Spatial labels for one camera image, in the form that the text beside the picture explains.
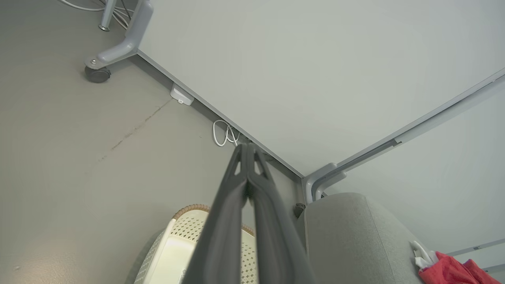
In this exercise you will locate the white power adapter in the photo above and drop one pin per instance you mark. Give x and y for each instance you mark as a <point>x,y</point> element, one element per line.
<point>180,96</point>

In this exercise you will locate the grey fabric sofa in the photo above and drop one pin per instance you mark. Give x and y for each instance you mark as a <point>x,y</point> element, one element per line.
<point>347,236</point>

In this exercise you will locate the dark grey caster wheel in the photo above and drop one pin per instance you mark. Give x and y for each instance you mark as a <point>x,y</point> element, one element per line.
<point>97,75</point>

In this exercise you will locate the grey partition leg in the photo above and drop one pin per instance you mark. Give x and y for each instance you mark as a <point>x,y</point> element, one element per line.
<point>130,43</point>

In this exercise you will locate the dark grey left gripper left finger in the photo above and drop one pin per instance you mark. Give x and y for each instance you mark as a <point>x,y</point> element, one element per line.
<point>221,236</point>

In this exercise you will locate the white perforated laundry basket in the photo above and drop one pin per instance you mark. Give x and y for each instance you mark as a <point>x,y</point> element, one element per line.
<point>173,252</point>

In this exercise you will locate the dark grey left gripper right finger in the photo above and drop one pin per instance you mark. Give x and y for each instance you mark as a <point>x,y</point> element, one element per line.
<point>276,244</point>

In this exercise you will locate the white cloth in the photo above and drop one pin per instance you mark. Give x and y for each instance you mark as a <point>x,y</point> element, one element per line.
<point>424,258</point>

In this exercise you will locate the grey partition corner post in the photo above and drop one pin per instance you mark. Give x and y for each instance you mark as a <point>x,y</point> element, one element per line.
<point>315,179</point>

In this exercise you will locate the grey metal table leg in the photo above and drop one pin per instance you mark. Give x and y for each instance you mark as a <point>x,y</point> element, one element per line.
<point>107,14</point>

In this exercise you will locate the red fleece garment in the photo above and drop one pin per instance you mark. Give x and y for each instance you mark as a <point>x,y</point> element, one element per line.
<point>449,272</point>

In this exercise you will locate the large white partition panel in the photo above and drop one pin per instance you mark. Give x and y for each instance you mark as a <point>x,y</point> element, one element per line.
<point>315,71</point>

